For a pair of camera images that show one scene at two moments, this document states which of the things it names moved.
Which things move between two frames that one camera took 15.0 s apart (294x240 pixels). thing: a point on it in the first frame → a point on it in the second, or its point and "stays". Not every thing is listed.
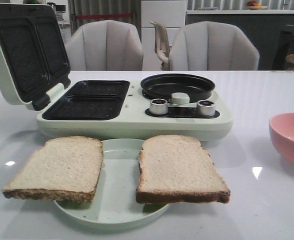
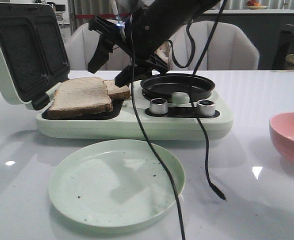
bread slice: [66, 168] → [80, 96]
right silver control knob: [206, 108] stays
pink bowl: [288, 132] stays
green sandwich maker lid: [31, 55] stays
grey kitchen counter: [264, 27] stays
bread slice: [176, 169] → [116, 92]
